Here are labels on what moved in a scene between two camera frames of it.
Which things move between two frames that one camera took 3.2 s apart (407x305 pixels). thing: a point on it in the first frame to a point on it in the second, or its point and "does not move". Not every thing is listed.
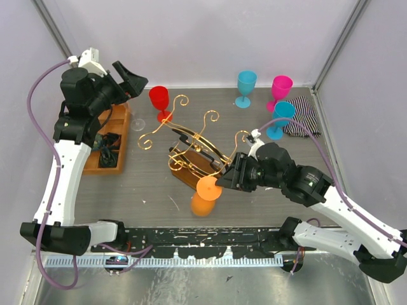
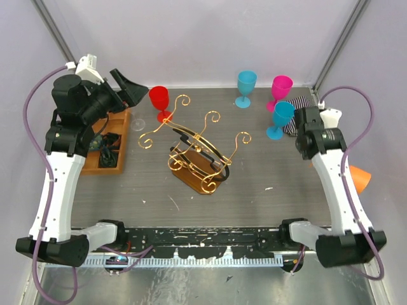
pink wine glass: x=281 y=87 does not move
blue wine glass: x=246 y=83 does not move
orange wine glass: x=203 y=201 to x=360 y=178
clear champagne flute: x=137 y=124 does not move
